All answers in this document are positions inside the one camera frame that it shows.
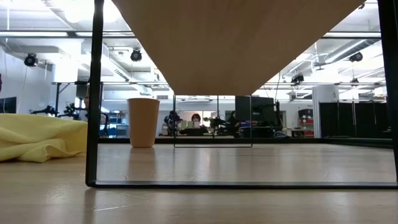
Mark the orange plastic cup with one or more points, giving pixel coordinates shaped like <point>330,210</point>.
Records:
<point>143,124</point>

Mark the black wall screen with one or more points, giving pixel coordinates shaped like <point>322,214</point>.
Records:
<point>7,105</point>

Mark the black ceiling camera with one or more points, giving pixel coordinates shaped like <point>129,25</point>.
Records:
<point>297,78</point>
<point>356,57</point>
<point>136,55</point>
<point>30,59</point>

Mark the person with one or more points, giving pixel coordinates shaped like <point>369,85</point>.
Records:
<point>83,115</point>
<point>196,119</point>
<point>232,123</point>

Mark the red storage shelf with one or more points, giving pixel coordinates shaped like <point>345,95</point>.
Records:
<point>306,123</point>

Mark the black room partition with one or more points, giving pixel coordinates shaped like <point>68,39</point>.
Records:
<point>357,119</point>

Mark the white column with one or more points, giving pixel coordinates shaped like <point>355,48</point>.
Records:
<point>325,109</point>

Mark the yellow cloth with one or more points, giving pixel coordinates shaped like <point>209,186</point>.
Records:
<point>37,133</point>

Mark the black aluminium table frame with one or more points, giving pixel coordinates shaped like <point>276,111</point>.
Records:
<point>311,140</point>

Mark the black monitor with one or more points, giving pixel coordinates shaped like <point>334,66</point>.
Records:
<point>258,109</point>

